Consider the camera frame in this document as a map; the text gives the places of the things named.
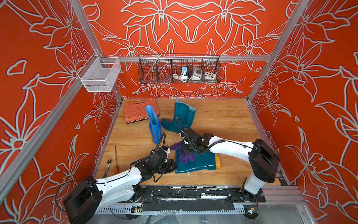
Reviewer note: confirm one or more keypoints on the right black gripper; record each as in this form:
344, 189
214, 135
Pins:
184, 147

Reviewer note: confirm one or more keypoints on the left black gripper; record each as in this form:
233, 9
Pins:
170, 162

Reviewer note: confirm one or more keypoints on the purple cloth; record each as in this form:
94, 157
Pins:
178, 147

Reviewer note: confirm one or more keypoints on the teal boot with yellow sole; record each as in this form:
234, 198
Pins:
183, 117

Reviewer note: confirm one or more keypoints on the bright blue rubber boot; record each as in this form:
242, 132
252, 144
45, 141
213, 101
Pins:
154, 125

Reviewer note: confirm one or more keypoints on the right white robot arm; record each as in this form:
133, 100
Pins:
263, 160

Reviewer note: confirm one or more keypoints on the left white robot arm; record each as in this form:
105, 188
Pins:
91, 195

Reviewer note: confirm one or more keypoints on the metal wrench on floor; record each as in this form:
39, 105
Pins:
109, 162

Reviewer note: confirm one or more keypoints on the orange plastic tool case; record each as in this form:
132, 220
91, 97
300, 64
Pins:
135, 111

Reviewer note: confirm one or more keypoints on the white cube with dots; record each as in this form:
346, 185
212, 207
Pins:
210, 77

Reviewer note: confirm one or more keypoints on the white grey device in basket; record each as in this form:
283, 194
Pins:
196, 74

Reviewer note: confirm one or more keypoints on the black wire wall basket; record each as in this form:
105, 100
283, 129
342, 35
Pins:
166, 68

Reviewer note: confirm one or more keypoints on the white mesh wall basket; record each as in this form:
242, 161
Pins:
100, 77

